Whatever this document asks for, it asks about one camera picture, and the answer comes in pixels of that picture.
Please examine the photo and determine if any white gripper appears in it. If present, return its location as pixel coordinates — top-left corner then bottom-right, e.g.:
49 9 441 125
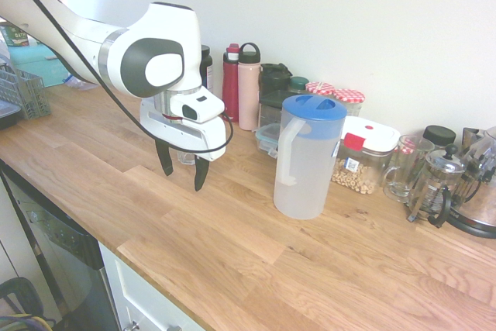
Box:
139 98 228 192

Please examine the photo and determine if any translucent pitcher with blue lid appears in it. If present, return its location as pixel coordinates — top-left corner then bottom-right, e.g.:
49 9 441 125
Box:
273 94 348 221

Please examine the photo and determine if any red water bottle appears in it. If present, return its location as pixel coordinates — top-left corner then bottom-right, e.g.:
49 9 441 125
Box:
222 43 242 124

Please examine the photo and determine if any pink water bottle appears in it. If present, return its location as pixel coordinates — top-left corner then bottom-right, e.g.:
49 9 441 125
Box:
236 41 262 132

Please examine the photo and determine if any clear faceted drinking glass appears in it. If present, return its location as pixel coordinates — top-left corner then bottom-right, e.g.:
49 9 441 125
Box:
177 148 198 166

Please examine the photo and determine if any black protein powder tub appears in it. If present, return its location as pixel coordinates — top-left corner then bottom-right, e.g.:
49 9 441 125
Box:
200 44 215 95

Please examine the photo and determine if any clear container with black lid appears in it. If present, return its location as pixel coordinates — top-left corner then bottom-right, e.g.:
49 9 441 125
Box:
258 89 296 131

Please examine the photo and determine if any dark green shaker bottle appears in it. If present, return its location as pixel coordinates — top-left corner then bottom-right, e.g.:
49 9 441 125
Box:
258 62 293 99

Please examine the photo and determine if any clear zip plastic bag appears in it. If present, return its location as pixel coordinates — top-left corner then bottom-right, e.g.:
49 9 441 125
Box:
63 72 100 92

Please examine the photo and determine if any white cabinet drawer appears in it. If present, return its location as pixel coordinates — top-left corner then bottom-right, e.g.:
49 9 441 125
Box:
98 241 212 331

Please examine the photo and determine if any jar with green lid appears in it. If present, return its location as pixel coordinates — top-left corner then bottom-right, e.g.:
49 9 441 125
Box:
288 76 310 96

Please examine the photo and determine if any stainless steel dishwasher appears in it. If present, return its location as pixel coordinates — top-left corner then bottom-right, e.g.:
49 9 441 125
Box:
0 160 122 331

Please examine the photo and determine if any grey plastic cutlery basket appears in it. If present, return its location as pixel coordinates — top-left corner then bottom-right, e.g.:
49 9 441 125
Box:
0 62 53 121

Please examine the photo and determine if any teal bread box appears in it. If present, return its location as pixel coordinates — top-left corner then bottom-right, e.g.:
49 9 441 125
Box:
7 41 73 89

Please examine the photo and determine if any black tray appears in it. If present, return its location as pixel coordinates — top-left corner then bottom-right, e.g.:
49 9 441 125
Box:
0 99 20 131

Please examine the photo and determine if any cereal container white red lid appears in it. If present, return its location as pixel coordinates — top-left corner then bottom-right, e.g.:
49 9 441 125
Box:
329 115 401 197

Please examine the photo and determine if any black chair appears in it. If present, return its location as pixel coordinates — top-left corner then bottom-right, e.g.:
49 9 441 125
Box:
0 277 57 331

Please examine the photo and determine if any green oatmeal cup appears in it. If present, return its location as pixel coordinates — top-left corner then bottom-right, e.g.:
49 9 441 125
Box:
0 22 30 49

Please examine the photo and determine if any clear glass mug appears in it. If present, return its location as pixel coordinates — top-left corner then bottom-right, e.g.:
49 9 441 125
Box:
382 134 436 205

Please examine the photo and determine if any glass French press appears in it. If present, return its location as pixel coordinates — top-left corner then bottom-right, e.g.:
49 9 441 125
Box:
405 143 467 229

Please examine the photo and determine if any jar with black lid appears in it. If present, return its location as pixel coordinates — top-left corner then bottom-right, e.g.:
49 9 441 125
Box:
422 125 458 151

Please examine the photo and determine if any stainless steel electric kettle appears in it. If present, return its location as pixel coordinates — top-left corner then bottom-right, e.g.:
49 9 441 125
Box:
445 126 496 240

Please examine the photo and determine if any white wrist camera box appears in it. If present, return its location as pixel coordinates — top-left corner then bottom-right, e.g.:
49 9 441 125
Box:
167 86 226 125

